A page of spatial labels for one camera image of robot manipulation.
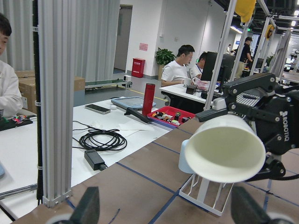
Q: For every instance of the red parts tray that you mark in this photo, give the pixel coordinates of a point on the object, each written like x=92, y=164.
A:
x=170, y=116

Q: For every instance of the metal reacher grabber tool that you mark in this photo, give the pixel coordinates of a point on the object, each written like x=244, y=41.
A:
x=9, y=193

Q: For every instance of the black smartphone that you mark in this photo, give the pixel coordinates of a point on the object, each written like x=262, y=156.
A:
x=98, y=109

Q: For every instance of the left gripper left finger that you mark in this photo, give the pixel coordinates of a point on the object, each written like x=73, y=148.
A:
x=88, y=208

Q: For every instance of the green potted plant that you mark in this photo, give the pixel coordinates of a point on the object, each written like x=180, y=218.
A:
x=163, y=57

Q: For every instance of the red thermos bottle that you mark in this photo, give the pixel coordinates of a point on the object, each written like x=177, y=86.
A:
x=148, y=99

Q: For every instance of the white wire cup rack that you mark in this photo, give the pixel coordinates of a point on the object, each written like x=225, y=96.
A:
x=209, y=195

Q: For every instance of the light blue cup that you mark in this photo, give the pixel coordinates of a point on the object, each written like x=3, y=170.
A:
x=182, y=163

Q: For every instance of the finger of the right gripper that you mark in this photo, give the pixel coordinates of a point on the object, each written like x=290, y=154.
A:
x=219, y=108

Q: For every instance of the white cup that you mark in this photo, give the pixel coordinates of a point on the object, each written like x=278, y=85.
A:
x=225, y=149

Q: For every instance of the seated man white shirt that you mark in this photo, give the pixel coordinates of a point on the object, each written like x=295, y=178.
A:
x=175, y=72

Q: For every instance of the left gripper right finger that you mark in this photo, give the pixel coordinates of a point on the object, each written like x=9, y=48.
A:
x=245, y=210

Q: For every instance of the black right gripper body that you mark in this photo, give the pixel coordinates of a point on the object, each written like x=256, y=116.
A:
x=276, y=119

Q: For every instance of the man in white hoodie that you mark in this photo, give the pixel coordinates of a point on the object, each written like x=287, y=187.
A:
x=10, y=96

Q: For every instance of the blue teach pendant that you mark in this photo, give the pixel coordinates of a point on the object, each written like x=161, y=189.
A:
x=2, y=171

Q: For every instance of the aluminium frame post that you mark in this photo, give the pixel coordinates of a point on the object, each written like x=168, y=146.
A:
x=56, y=29

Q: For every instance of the black power adapter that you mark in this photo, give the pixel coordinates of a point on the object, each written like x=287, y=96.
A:
x=94, y=160

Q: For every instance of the red fire box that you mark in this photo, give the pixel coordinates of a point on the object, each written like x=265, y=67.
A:
x=138, y=67

